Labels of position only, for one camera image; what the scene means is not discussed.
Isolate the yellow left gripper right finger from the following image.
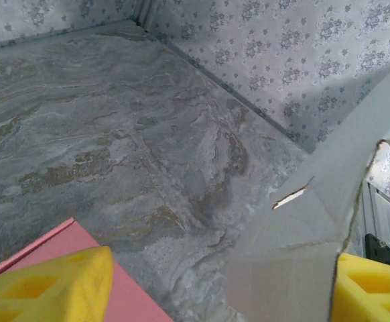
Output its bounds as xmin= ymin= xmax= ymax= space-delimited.
xmin=330 ymin=252 xmax=390 ymax=322

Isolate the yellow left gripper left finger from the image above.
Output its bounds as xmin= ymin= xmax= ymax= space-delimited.
xmin=0 ymin=246 xmax=115 ymax=322

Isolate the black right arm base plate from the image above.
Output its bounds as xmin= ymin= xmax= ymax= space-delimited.
xmin=365 ymin=233 xmax=390 ymax=266

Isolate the aluminium frame post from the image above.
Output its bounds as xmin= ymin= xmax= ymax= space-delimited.
xmin=131 ymin=0 xmax=157 ymax=33

